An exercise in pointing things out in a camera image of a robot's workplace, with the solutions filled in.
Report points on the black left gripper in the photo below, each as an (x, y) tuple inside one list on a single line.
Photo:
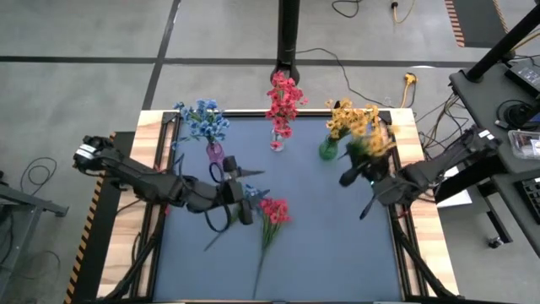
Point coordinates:
[(232, 194)]

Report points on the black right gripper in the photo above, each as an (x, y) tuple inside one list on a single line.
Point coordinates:
[(375, 171)]

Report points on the blue artificial flower stem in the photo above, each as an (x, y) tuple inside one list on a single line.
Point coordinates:
[(252, 191), (206, 124)]

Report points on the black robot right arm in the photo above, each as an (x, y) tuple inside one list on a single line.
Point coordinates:
[(426, 173)]

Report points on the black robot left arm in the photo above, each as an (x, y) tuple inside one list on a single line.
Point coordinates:
[(147, 186)]

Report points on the pink glass vase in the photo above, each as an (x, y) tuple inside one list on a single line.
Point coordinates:
[(215, 153)]

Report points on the green glass vase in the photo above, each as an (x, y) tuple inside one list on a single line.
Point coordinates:
[(328, 151)]

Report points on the clear glass vase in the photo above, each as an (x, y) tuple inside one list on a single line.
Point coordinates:
[(273, 136)]

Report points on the white sheet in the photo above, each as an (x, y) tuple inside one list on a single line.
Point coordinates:
[(457, 196)]

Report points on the small red piece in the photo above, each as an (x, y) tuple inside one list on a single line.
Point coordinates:
[(168, 209)]

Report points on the wooden table board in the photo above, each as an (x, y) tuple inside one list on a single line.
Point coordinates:
[(434, 253)]

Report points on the dark grey side desk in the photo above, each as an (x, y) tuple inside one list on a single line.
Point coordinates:
[(481, 105)]

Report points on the desk caster wheel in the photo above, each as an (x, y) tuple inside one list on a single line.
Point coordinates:
[(495, 242)]

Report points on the clear plastic box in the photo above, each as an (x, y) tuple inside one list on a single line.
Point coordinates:
[(525, 145)]

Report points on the black keyboard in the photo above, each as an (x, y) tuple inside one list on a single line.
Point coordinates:
[(532, 198)]

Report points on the black floor plate hazard stripes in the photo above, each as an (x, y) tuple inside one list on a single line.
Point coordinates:
[(95, 253)]

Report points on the black control box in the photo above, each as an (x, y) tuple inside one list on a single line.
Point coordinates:
[(527, 78)]

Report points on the black mat hazard striped edge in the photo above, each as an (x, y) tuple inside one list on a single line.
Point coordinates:
[(476, 21)]

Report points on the black slanted stand pole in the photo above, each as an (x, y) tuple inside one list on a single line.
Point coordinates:
[(504, 42)]

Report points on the black camera stand pole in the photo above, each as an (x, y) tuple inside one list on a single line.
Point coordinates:
[(288, 34)]

